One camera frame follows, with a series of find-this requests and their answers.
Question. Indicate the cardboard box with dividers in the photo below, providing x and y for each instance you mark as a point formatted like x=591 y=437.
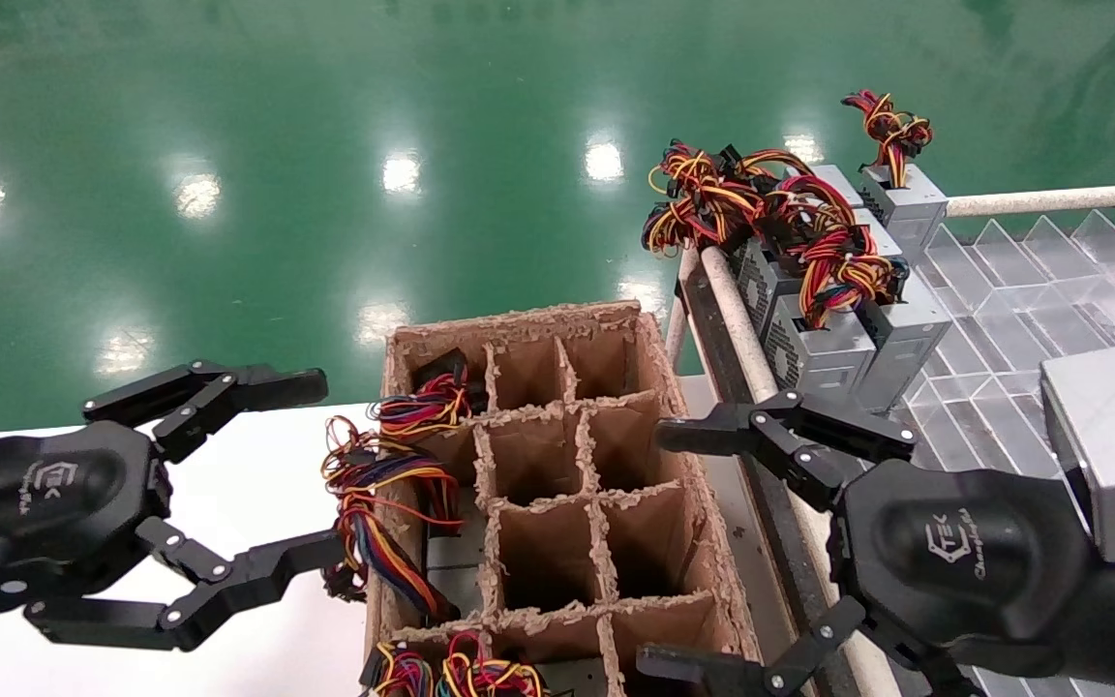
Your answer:
x=645 y=523

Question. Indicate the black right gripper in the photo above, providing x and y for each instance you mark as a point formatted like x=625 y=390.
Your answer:
x=964 y=561

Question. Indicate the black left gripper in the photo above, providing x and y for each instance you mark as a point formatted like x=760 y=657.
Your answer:
x=35 y=503

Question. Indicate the clear plastic divider tray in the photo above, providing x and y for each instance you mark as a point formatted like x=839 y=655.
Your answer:
x=1003 y=319

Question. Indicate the long white padded rail pipe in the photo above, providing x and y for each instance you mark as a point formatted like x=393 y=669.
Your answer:
x=741 y=329

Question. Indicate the white padded crossbar pipe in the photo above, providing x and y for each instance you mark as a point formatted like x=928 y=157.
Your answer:
x=1032 y=201

